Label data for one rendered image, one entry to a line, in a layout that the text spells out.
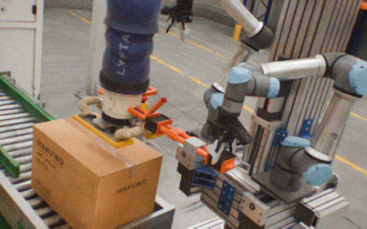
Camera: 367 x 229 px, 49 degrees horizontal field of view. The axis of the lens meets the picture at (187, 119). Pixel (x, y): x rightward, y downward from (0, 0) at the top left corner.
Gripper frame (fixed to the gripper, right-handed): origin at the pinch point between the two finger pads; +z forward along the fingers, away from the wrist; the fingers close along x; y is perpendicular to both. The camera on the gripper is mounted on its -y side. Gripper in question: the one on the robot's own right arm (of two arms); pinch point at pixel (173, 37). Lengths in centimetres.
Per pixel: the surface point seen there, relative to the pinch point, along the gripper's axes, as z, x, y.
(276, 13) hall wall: 75, 563, 808
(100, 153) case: 57, -7, -39
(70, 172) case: 67, -4, -53
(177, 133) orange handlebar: 26, -51, -31
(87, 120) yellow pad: 38, -7, -49
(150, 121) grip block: 25, -39, -36
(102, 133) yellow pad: 38, -20, -47
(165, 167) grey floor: 152, 93, 93
